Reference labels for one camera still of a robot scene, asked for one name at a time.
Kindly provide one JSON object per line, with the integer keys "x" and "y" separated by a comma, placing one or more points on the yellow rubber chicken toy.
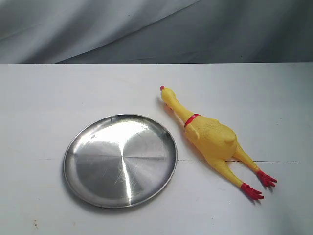
{"x": 217, "y": 143}

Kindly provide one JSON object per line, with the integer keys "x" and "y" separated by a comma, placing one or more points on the round stainless steel plate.
{"x": 120, "y": 161}

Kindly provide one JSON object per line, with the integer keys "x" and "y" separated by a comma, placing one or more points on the grey backdrop cloth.
{"x": 155, "y": 31}

